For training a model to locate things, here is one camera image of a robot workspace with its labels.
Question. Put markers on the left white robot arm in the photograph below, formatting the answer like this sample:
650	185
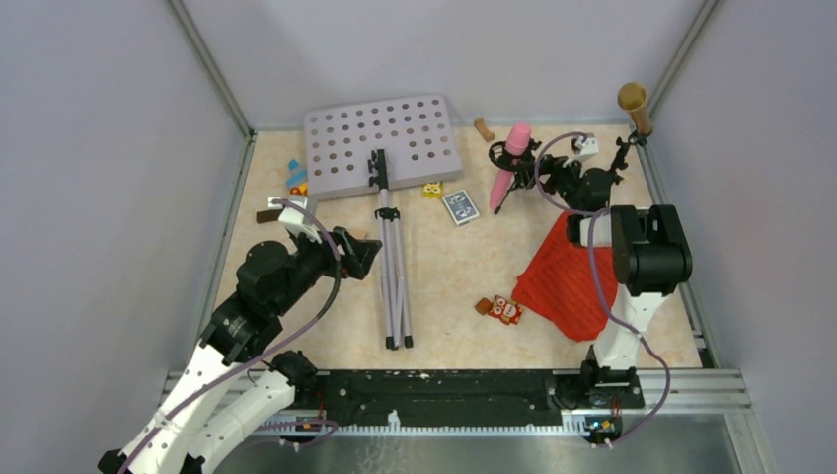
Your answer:
190	432

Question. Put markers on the brown wooden cylinder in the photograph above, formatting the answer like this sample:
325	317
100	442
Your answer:
484	306

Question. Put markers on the blue yellow toy vehicle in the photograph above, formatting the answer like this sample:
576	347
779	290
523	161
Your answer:
297	182

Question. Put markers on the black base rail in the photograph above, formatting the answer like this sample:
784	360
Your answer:
465	398

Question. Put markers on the lilac music stand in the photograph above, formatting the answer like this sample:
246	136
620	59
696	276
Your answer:
379	147

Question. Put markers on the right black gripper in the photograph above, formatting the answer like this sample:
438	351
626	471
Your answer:
549	165

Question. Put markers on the dark brown wooden block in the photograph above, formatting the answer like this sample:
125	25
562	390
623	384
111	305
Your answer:
267	216

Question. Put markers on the yellow owl toy block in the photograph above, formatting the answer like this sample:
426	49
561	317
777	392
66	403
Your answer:
432	190

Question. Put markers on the tan wooden block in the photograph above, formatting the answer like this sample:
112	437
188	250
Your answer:
483	130

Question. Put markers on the blue playing card box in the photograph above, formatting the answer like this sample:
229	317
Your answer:
461	208

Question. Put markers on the gold microphone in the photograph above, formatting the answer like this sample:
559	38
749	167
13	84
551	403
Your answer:
632	98

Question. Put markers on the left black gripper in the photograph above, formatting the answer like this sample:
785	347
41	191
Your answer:
359	253

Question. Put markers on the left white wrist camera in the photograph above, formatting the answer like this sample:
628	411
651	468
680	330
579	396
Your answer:
297	223

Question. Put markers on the red owl toy block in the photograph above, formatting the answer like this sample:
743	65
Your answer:
507	311

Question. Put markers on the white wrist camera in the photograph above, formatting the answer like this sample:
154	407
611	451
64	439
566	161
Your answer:
583	148
297	223

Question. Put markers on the black tall microphone tripod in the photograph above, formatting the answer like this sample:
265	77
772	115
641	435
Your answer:
619	163

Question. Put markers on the pink microphone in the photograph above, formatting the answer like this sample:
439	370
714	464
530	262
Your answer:
505	156

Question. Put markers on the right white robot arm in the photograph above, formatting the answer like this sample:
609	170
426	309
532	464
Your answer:
650	258

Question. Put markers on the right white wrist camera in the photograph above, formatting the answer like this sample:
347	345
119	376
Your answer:
583	148

